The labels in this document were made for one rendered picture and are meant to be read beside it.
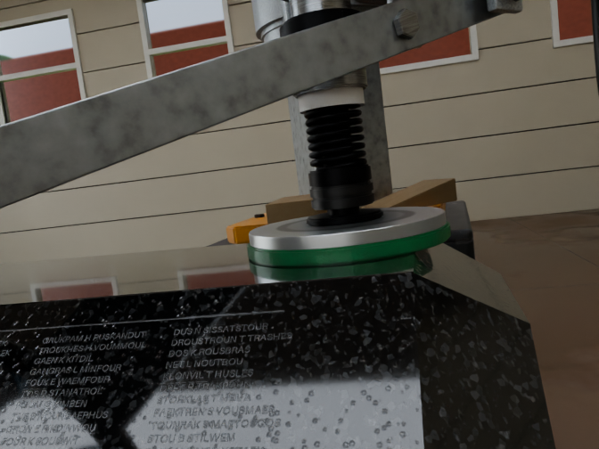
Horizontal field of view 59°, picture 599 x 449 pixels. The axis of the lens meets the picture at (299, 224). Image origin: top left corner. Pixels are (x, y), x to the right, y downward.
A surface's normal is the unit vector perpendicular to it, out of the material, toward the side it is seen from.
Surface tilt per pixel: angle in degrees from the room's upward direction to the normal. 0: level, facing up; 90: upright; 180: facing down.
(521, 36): 90
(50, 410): 45
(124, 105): 90
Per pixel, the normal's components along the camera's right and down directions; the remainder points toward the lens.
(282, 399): -0.22, -0.61
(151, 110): 0.54, 0.02
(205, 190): -0.18, 0.13
